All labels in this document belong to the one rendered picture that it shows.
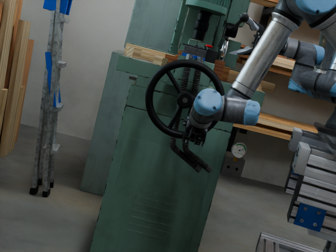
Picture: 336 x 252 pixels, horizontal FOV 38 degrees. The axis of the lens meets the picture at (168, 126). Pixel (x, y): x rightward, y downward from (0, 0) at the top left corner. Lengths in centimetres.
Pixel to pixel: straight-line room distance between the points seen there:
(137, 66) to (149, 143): 31
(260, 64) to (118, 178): 80
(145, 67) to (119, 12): 246
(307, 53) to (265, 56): 41
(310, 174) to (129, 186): 75
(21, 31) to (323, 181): 226
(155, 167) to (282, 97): 271
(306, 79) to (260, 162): 274
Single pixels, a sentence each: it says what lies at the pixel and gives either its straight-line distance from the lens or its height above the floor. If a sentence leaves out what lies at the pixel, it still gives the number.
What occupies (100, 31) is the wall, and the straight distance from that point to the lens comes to 440.
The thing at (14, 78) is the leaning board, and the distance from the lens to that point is 337.
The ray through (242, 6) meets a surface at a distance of 232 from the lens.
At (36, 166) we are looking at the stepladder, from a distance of 284.
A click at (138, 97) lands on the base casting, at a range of 197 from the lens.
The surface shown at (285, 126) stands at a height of 60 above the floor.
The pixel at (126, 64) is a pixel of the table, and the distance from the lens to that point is 197.
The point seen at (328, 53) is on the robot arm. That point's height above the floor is 112.
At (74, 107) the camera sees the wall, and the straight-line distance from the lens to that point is 447.
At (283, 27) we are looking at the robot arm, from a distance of 159.
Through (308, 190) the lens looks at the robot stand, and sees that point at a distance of 169.
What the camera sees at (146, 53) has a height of 93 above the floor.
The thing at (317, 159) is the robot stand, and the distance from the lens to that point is 168.
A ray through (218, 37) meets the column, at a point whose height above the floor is 108.
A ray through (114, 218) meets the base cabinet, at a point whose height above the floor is 24.
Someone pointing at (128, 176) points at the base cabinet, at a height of 43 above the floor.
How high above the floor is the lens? 98
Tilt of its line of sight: 9 degrees down
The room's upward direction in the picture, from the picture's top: 15 degrees clockwise
